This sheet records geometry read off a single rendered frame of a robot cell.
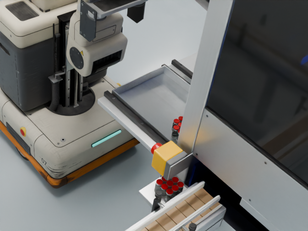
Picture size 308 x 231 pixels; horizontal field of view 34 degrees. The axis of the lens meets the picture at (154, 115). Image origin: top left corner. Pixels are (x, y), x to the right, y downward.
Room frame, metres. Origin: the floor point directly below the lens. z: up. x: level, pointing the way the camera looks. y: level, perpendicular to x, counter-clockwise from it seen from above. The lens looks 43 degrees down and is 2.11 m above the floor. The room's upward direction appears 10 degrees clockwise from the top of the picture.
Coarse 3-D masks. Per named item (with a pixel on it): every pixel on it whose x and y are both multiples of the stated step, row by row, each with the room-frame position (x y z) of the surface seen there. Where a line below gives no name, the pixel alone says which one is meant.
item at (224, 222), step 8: (184, 184) 1.03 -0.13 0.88; (208, 192) 1.01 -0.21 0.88; (216, 192) 1.01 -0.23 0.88; (224, 200) 0.99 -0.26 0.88; (232, 208) 0.97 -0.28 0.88; (224, 216) 0.93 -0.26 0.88; (232, 216) 0.93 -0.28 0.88; (240, 216) 0.94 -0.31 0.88; (224, 224) 0.91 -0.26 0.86; (232, 224) 0.91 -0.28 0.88; (240, 224) 0.91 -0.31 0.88; (248, 224) 0.92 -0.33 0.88
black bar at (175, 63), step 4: (172, 60) 1.62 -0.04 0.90; (176, 60) 1.63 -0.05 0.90; (172, 64) 1.62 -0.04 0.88; (176, 64) 1.60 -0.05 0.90; (180, 64) 1.61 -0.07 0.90; (180, 68) 1.59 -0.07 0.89; (184, 68) 1.58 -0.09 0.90; (184, 72) 1.57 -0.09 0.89; (188, 72) 1.56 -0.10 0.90; (192, 72) 1.57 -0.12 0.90; (188, 76) 1.56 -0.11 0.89
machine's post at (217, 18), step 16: (224, 0) 1.04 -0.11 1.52; (208, 16) 1.07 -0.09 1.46; (224, 16) 1.04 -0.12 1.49; (208, 32) 1.06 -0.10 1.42; (224, 32) 1.03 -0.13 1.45; (208, 48) 1.05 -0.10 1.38; (208, 64) 1.04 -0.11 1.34; (192, 80) 1.07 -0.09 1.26; (208, 80) 1.03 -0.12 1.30; (192, 96) 1.06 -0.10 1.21; (208, 96) 1.03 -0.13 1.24; (192, 112) 1.05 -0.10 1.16; (192, 128) 1.04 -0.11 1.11; (176, 144) 1.07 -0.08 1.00; (192, 144) 1.03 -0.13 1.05; (192, 160) 1.04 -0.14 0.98; (176, 176) 1.05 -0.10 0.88
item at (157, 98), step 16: (144, 80) 1.48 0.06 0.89; (160, 80) 1.51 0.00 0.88; (176, 80) 1.51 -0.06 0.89; (128, 96) 1.39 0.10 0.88; (144, 96) 1.40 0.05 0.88; (160, 96) 1.42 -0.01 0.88; (176, 96) 1.43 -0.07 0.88; (144, 112) 1.32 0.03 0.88; (160, 112) 1.33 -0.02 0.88; (176, 112) 1.35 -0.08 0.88; (160, 128) 1.25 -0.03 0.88
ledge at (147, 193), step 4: (156, 180) 1.02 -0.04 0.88; (148, 184) 1.00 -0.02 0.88; (152, 184) 1.00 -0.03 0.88; (144, 188) 0.98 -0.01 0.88; (148, 188) 0.98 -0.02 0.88; (152, 188) 0.99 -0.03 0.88; (184, 188) 1.01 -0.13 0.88; (140, 192) 0.96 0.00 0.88; (144, 192) 0.97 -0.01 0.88; (148, 192) 0.97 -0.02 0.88; (152, 192) 0.97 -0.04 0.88; (140, 196) 0.96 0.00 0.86; (144, 196) 0.95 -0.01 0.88; (148, 196) 0.95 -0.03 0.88; (152, 196) 0.96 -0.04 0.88; (144, 200) 0.95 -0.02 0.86; (148, 200) 0.94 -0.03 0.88; (152, 200) 0.94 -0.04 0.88; (148, 204) 0.94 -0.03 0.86; (152, 204) 0.93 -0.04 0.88
